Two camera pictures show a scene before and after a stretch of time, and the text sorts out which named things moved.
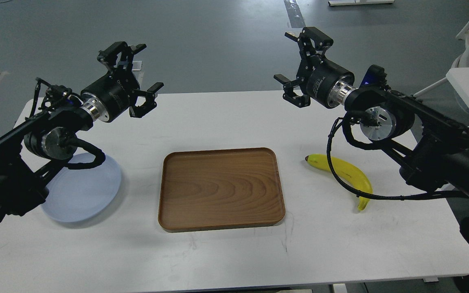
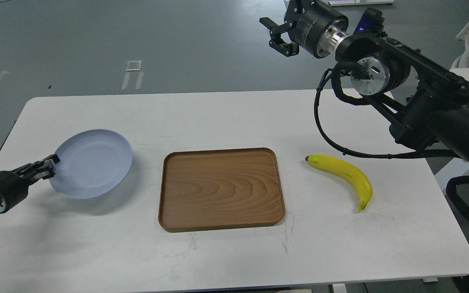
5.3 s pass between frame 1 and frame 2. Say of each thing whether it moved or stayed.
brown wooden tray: stayed
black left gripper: moved
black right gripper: moved
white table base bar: stayed
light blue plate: moved
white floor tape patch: stayed
